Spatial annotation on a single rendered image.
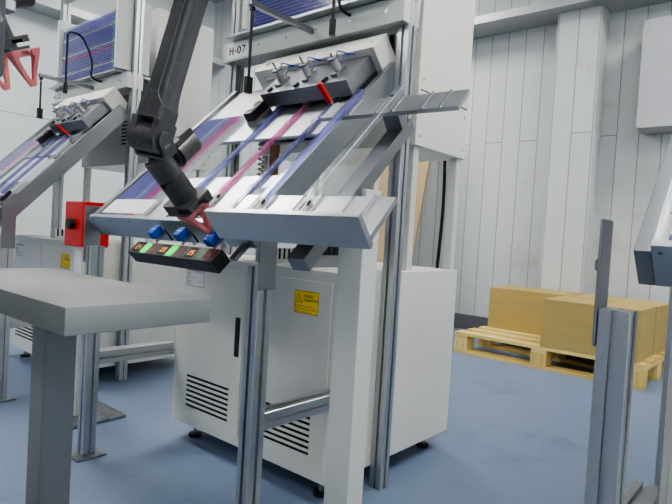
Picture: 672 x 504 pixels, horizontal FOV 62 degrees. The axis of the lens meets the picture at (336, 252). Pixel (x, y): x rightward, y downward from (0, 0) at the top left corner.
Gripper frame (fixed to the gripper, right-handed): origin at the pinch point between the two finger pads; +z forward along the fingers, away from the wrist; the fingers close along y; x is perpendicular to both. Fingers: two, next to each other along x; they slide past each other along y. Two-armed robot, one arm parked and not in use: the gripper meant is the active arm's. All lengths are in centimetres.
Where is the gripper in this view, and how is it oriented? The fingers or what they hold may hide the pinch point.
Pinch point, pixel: (207, 229)
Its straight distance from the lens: 128.1
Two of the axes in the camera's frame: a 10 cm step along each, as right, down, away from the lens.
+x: -5.1, 6.9, -5.1
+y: -7.6, -0.8, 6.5
